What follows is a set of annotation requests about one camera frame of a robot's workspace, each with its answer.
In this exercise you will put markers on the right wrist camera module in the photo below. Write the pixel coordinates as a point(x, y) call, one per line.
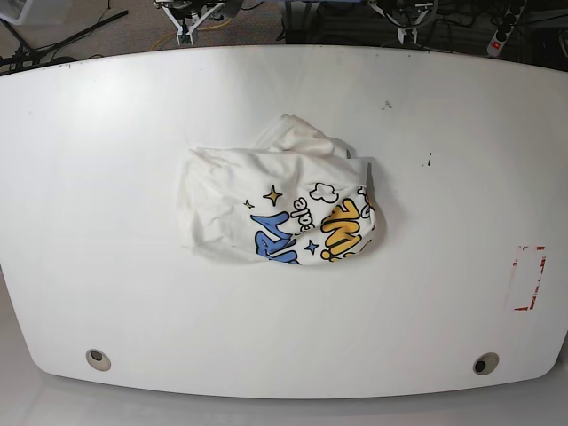
point(188, 15)

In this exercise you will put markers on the white printed T-shirt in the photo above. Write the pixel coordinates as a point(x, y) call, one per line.
point(296, 197)

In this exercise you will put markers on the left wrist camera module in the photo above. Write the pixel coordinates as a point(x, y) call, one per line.
point(408, 16)

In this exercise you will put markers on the right table cable grommet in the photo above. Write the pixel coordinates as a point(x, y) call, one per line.
point(486, 363)

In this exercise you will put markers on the left table cable grommet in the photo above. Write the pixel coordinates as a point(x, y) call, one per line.
point(98, 360)

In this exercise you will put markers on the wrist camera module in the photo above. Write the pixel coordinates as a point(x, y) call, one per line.
point(188, 15)
point(408, 16)

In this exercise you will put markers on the red tape rectangle marking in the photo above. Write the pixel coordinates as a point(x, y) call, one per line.
point(526, 276)

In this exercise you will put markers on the white power strip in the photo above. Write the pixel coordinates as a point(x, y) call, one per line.
point(504, 30)

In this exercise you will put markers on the table cable grommet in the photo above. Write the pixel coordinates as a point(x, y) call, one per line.
point(98, 360)
point(486, 363)

